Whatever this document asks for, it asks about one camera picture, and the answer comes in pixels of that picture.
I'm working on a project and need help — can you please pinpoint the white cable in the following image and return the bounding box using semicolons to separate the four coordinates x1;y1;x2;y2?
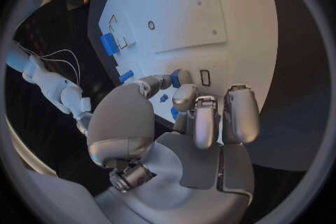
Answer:
38;49;82;85
14;42;80;82

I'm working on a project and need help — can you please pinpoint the white task board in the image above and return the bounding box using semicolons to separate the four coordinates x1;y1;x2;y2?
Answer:
87;0;279;124

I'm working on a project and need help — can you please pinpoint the blue block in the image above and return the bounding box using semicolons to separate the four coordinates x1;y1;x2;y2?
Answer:
100;32;120;55

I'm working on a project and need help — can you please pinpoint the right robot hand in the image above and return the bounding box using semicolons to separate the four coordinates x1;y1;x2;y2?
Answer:
76;111;95;137

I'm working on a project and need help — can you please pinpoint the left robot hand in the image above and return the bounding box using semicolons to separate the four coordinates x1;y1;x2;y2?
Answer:
87;69;262;224

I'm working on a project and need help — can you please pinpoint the blue cylinder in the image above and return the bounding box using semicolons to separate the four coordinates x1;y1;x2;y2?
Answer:
170;70;182;89

